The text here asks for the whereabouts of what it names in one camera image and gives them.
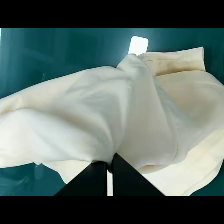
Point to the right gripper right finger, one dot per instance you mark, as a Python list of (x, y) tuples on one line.
[(128, 180)]

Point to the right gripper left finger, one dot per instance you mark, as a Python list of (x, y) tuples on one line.
[(90, 181)]

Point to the cream white shirt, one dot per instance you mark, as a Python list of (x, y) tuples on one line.
[(110, 113)]

